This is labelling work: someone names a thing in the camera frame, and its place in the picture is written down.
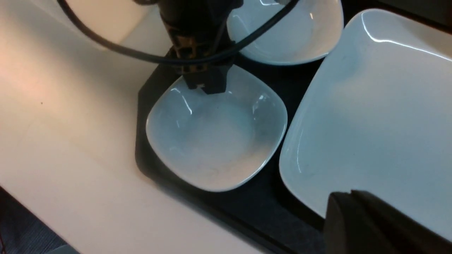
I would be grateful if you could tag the large white rectangular plate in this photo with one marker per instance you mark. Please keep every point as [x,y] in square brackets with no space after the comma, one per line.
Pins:
[377,116]

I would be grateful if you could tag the black serving tray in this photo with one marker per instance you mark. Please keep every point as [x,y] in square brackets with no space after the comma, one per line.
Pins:
[262,210]

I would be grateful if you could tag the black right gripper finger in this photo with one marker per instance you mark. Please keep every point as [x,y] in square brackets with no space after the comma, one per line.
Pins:
[361,223]

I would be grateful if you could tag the white bowl tray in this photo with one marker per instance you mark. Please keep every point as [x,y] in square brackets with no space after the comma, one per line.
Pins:
[308,33]
[217,142]

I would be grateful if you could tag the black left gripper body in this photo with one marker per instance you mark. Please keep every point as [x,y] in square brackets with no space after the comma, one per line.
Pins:
[197,29]

